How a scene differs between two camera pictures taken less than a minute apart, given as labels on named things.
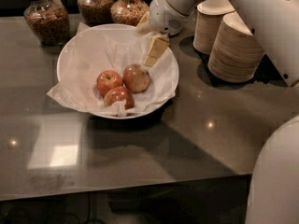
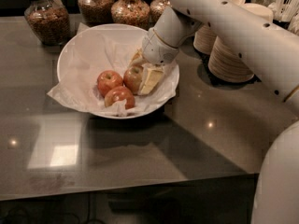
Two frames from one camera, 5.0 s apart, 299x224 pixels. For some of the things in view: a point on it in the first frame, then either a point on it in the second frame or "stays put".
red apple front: (118, 93) stays put
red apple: (135, 78) stays put
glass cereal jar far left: (47, 16) stays put
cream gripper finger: (145, 20) to (137, 59)
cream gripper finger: (159, 45) to (150, 77)
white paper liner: (86, 53) stays put
